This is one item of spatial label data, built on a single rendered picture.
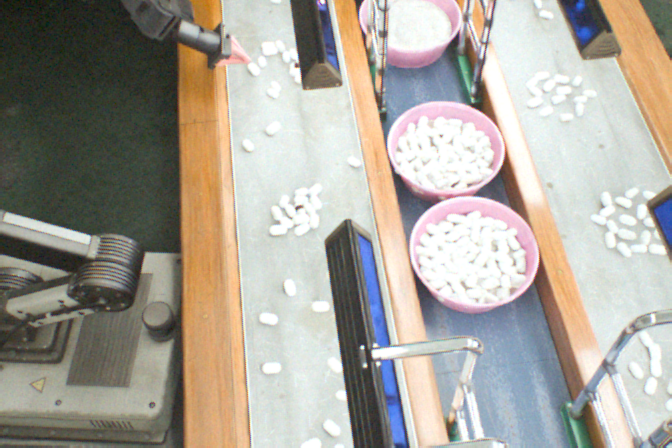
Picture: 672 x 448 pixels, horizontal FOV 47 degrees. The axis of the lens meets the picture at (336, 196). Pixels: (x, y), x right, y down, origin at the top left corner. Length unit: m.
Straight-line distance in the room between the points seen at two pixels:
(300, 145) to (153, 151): 1.10
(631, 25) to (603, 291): 0.79
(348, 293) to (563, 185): 0.75
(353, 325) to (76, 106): 2.06
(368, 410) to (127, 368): 0.88
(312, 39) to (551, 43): 0.78
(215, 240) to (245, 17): 0.72
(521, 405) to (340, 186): 0.60
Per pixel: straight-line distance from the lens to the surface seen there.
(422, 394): 1.50
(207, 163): 1.79
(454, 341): 1.15
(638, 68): 2.07
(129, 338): 1.92
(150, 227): 2.65
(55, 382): 1.93
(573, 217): 1.77
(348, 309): 1.20
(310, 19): 1.57
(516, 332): 1.67
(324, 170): 1.78
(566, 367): 1.63
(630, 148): 1.93
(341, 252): 1.24
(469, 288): 1.65
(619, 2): 2.24
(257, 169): 1.79
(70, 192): 2.82
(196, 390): 1.52
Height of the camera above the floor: 2.16
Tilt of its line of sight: 55 degrees down
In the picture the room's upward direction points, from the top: 2 degrees counter-clockwise
